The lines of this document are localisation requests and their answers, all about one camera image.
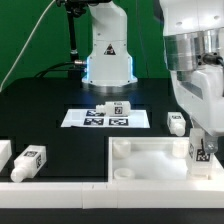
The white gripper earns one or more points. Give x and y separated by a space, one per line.
202 98

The white square table top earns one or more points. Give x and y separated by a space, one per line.
148 158

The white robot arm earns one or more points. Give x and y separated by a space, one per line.
193 34

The white U-shaped fence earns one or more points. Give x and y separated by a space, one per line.
192 193

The white marker sheet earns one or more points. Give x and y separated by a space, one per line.
90 118

